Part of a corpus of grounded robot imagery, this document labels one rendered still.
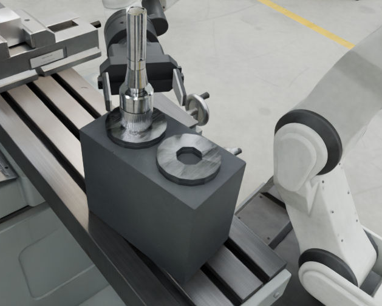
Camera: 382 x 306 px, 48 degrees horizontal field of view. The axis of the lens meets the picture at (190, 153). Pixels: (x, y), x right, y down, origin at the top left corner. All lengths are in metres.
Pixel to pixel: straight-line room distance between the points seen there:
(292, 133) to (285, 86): 2.04
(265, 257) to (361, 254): 0.38
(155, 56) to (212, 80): 2.13
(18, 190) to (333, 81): 0.69
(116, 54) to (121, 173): 0.18
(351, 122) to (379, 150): 1.79
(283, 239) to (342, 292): 0.29
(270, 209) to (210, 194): 0.73
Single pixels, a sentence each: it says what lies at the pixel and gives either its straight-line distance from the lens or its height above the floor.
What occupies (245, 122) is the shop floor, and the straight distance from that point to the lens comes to 2.50.
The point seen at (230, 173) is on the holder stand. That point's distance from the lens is 0.59.
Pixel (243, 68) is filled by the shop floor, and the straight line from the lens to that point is 2.96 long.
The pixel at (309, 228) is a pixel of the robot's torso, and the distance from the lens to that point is 1.03.
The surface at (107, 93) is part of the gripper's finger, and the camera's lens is 0.62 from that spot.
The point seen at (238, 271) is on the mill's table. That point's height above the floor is 0.94.
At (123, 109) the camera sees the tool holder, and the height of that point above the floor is 1.18.
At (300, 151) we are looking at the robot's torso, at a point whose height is 1.01.
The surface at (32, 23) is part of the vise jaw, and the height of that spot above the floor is 1.05.
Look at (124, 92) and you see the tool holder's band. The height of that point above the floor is 1.20.
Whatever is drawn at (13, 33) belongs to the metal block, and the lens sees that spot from 1.07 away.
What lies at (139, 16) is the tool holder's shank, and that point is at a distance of 0.54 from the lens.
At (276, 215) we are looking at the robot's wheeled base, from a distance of 1.28.
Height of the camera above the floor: 1.55
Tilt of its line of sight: 44 degrees down
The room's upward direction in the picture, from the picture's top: 7 degrees clockwise
